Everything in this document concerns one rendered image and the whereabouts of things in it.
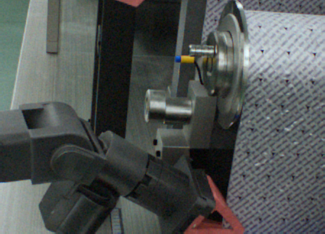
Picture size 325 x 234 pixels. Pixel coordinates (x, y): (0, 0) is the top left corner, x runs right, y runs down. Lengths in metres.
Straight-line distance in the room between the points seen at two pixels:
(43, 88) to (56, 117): 0.87
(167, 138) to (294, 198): 0.17
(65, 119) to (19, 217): 0.43
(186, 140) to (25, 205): 0.38
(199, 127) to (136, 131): 0.58
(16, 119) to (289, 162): 0.31
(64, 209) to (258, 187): 0.22
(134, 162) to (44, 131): 0.11
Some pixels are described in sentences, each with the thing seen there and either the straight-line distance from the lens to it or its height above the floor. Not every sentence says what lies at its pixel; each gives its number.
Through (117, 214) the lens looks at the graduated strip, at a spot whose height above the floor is 0.90.
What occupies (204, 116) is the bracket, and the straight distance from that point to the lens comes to 0.82.
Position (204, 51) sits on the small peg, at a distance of 0.76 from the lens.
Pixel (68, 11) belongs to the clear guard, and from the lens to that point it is 1.76.
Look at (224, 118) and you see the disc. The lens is 0.78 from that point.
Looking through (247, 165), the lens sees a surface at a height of 1.15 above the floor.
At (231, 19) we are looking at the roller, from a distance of 0.77.
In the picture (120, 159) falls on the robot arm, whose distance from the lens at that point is 0.72.
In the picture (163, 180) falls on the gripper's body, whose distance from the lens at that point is 0.74.
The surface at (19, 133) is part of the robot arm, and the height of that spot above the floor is 1.21.
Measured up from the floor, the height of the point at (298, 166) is 1.15.
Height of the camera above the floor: 1.51
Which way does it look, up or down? 25 degrees down
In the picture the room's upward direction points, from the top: 6 degrees clockwise
